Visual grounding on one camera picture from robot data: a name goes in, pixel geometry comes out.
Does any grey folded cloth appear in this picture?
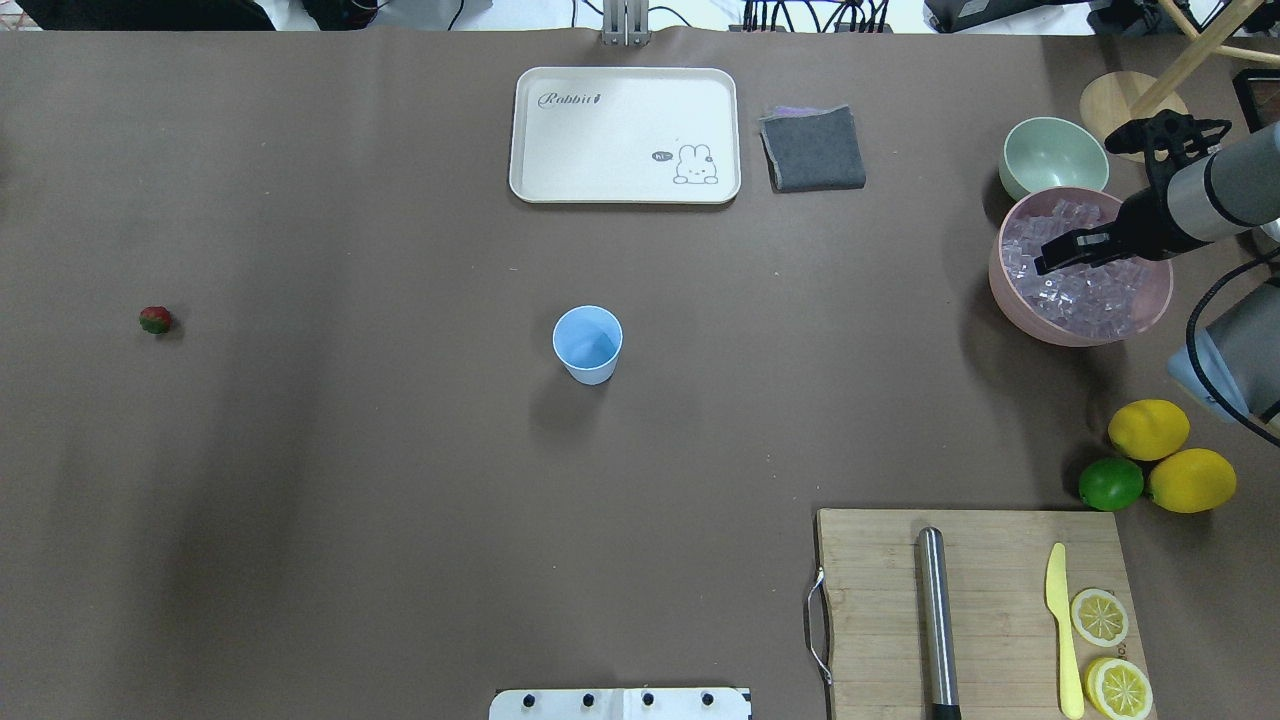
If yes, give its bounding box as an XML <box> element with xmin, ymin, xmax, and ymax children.
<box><xmin>759</xmin><ymin>105</ymin><xmax>867</xmax><ymax>193</ymax></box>

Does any yellow lemon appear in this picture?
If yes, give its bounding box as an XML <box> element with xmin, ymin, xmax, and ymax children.
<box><xmin>1148</xmin><ymin>448</ymin><xmax>1238</xmax><ymax>514</ymax></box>
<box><xmin>1106</xmin><ymin>398</ymin><xmax>1190</xmax><ymax>462</ymax></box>

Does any wooden cup stand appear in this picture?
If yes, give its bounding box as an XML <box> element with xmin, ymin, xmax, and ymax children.
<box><xmin>1080</xmin><ymin>1</ymin><xmax>1279</xmax><ymax>154</ymax></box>

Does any light blue cup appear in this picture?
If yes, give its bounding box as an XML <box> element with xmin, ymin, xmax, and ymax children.
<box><xmin>552</xmin><ymin>305</ymin><xmax>625</xmax><ymax>386</ymax></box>

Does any cream rabbit tray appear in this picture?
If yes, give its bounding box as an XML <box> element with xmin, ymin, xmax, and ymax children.
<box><xmin>508</xmin><ymin>67</ymin><xmax>742</xmax><ymax>205</ymax></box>

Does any green lime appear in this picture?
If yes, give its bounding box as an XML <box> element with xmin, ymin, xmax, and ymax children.
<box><xmin>1076</xmin><ymin>457</ymin><xmax>1146</xmax><ymax>512</ymax></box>

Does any yellow plastic knife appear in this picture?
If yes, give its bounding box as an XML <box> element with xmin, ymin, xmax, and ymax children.
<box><xmin>1044</xmin><ymin>542</ymin><xmax>1085</xmax><ymax>719</ymax></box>

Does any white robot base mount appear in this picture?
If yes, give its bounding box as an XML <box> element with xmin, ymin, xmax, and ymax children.
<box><xmin>488</xmin><ymin>685</ymin><xmax>753</xmax><ymax>719</ymax></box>

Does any pink bowl of ice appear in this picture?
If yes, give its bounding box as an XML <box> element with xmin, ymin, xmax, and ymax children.
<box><xmin>988</xmin><ymin>186</ymin><xmax>1174</xmax><ymax>347</ymax></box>

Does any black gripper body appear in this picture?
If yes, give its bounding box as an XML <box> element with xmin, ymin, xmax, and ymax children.
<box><xmin>1100</xmin><ymin>187</ymin><xmax>1201</xmax><ymax>263</ymax></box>

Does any red strawberry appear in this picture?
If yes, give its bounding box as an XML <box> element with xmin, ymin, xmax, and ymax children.
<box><xmin>138</xmin><ymin>306</ymin><xmax>175</xmax><ymax>334</ymax></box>

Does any wooden cutting board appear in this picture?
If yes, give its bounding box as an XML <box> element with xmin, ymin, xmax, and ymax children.
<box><xmin>815</xmin><ymin>509</ymin><xmax>1149</xmax><ymax>719</ymax></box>

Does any green bowl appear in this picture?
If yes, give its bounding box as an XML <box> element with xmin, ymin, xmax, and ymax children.
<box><xmin>998</xmin><ymin>117</ymin><xmax>1110</xmax><ymax>201</ymax></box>

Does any lemon slice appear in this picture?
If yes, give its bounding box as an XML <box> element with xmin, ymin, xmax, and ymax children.
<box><xmin>1069</xmin><ymin>587</ymin><xmax>1132</xmax><ymax>648</ymax></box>
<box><xmin>1084</xmin><ymin>659</ymin><xmax>1155</xmax><ymax>719</ymax></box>

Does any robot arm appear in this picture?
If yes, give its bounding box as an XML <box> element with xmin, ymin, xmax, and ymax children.
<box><xmin>1036</xmin><ymin>110</ymin><xmax>1279</xmax><ymax>442</ymax></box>

